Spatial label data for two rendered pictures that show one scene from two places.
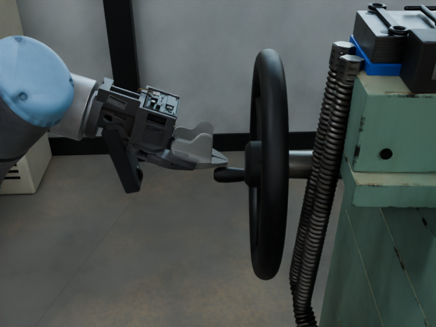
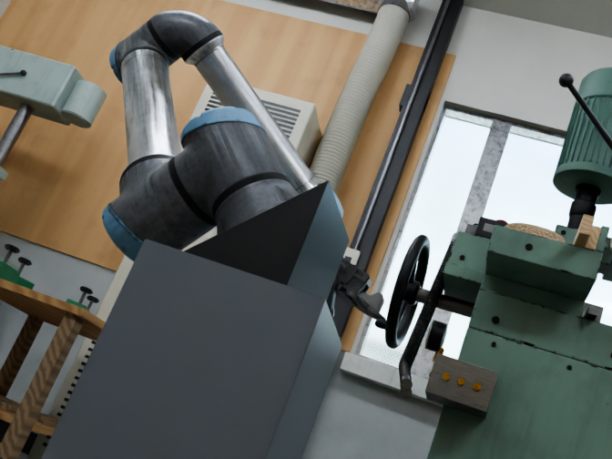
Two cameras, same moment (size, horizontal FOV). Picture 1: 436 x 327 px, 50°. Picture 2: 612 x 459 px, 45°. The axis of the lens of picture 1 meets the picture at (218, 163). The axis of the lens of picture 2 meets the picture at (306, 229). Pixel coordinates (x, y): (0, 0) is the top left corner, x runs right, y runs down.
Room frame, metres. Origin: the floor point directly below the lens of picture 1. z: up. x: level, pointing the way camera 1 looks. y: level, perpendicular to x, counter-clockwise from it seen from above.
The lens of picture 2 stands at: (-1.24, -0.30, 0.30)
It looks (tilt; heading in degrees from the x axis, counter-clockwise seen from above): 18 degrees up; 17
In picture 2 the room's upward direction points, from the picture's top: 22 degrees clockwise
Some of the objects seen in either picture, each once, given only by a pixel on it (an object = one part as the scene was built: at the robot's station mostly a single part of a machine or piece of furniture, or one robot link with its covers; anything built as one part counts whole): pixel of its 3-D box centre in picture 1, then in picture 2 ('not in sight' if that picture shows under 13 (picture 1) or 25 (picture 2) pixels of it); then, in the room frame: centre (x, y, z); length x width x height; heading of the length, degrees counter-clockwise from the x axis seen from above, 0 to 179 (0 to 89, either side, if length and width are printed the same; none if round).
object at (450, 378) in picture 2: not in sight; (460, 385); (0.24, -0.25, 0.58); 0.12 x 0.08 x 0.08; 89
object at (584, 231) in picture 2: not in sight; (567, 273); (0.38, -0.40, 0.92); 0.55 x 0.02 x 0.04; 179
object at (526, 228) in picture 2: not in sight; (534, 235); (0.22, -0.31, 0.92); 0.14 x 0.09 x 0.04; 89
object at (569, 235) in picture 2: not in sight; (580, 251); (0.49, -0.42, 1.03); 0.14 x 0.07 x 0.09; 89
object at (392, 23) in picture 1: (387, 17); not in sight; (0.49, -0.17, 1.00); 0.10 x 0.02 x 0.01; 179
